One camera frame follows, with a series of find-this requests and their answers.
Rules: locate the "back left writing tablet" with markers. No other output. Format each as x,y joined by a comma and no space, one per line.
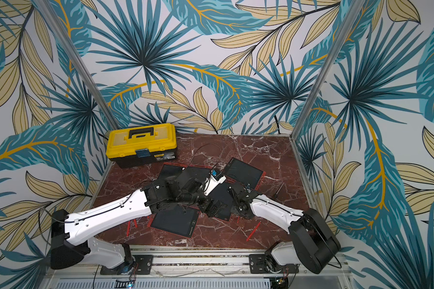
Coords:
171,170

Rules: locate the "yellow black toolbox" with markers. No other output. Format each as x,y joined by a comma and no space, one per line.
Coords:
132,147

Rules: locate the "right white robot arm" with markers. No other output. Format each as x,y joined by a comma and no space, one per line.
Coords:
312,244

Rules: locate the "back right writing tablet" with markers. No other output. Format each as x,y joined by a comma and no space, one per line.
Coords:
244,173

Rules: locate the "front left writing tablet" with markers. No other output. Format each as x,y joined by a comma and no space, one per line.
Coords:
179,221

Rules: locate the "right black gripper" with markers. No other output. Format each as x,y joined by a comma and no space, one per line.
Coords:
233,195

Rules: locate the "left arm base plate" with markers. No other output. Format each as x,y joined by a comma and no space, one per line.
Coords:
135,265

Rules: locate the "aluminium front rail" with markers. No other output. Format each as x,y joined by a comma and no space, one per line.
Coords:
191,268

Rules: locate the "middle right writing tablet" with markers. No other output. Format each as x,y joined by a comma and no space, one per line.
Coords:
218,203

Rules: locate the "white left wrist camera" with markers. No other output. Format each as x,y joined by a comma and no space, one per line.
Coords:
216,177

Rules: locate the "writing tablet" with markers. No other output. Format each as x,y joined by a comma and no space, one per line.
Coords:
218,203
171,170
179,221
244,173

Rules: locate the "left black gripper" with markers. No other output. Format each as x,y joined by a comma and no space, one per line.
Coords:
208,201

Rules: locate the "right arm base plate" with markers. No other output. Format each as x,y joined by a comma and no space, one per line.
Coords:
261,264

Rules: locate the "yellow black screwdriver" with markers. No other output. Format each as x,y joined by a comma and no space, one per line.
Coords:
274,196

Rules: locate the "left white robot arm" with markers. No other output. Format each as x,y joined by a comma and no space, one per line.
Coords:
73,238

